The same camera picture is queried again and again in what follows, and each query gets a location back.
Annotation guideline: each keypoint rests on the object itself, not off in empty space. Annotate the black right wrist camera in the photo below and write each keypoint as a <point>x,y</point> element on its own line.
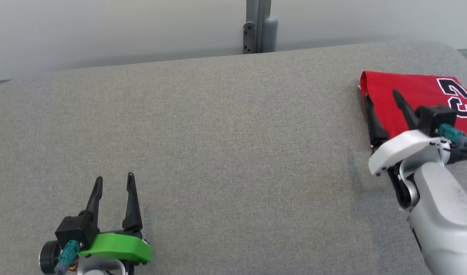
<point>434,116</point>

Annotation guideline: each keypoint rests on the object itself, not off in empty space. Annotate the dark grey hinge plate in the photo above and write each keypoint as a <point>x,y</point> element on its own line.
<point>249,38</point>

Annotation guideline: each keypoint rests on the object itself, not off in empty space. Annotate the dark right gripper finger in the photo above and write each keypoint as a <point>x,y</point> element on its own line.
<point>377,130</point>
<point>407,110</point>

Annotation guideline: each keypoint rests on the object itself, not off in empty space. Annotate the grey cylindrical door stop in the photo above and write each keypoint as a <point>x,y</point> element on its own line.
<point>270,34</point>

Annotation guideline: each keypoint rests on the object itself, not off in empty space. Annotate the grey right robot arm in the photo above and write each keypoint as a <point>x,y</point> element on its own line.
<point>443,214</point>

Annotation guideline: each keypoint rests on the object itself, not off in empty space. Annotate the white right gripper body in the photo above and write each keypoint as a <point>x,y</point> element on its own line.
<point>401,147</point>

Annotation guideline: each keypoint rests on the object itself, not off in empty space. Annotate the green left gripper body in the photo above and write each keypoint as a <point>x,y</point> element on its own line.
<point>119,246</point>

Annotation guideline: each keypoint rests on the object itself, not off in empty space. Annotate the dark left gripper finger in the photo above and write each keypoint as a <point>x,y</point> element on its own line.
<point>132,214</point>
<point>95,198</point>

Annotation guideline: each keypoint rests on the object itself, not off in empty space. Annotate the red jersey with white sleeves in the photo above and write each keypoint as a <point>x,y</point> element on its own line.
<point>417,88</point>

